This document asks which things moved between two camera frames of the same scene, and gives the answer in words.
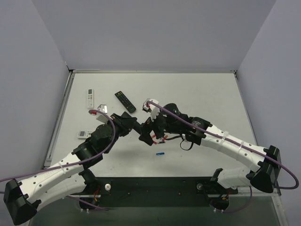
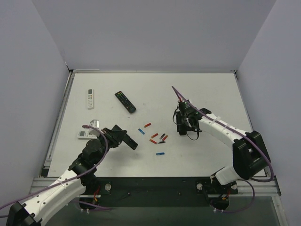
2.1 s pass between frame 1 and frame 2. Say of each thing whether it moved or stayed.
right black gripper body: moved
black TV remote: stayed
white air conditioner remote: stayed
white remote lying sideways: stayed
